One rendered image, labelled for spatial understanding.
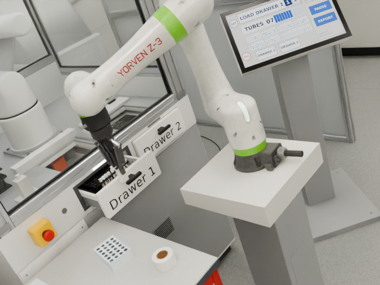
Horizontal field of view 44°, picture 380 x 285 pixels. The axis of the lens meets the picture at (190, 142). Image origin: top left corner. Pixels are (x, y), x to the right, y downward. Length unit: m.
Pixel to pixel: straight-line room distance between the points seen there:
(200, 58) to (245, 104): 0.23
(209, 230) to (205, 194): 0.79
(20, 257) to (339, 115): 2.19
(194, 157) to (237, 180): 0.62
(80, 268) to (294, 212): 0.79
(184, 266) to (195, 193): 0.28
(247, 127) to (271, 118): 1.94
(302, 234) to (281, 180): 0.39
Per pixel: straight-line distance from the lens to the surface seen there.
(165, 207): 2.11
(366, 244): 2.50
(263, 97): 3.42
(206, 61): 1.63
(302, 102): 2.38
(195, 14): 1.41
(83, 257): 1.71
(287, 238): 1.78
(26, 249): 1.74
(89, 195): 1.76
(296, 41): 2.19
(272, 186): 1.53
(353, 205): 2.67
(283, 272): 1.87
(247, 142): 1.58
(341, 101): 3.10
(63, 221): 1.79
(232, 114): 1.53
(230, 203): 1.54
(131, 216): 1.98
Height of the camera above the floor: 1.73
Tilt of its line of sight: 27 degrees down
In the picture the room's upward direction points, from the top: 20 degrees counter-clockwise
